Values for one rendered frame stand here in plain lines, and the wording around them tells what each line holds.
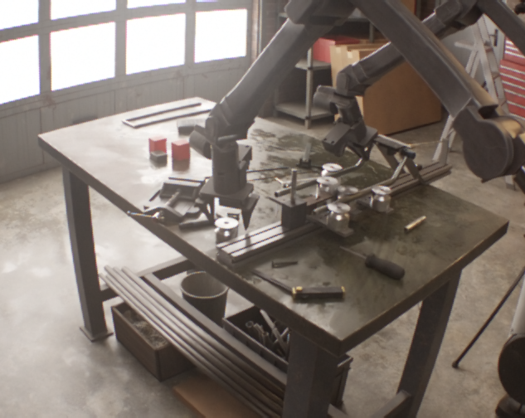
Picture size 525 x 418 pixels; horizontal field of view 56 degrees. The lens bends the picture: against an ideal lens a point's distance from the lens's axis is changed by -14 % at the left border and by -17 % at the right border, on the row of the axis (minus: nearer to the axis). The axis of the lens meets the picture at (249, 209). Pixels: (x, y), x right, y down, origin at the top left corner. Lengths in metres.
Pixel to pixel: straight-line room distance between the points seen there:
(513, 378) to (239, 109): 0.74
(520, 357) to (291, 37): 0.69
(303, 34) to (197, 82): 3.91
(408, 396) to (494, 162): 1.31
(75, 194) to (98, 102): 2.31
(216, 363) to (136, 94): 2.97
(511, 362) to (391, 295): 0.33
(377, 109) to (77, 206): 3.33
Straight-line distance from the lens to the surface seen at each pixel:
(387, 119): 5.07
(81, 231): 2.18
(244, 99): 1.08
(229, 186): 1.21
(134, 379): 2.22
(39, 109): 4.16
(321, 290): 1.12
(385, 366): 2.33
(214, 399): 2.06
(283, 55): 0.99
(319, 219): 1.32
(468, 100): 0.74
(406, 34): 0.80
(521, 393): 1.03
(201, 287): 2.45
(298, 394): 1.30
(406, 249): 1.33
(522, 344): 0.98
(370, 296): 1.14
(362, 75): 1.38
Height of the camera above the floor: 1.50
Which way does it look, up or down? 26 degrees down
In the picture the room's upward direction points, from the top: 2 degrees clockwise
